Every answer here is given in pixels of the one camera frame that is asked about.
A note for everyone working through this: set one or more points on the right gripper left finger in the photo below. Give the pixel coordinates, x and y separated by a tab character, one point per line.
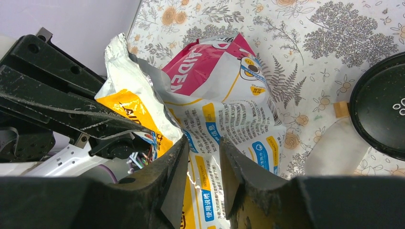
151	198

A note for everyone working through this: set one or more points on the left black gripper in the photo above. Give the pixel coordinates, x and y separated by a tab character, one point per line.
44	91

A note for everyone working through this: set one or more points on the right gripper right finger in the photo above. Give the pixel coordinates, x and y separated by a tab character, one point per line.
257	199

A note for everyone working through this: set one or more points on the cat food bag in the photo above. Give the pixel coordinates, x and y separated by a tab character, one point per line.
213	88

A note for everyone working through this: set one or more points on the black bowl paw print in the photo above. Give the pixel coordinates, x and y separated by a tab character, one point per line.
377	106

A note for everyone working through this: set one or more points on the floral patterned table mat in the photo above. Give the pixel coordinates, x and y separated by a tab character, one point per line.
313	52

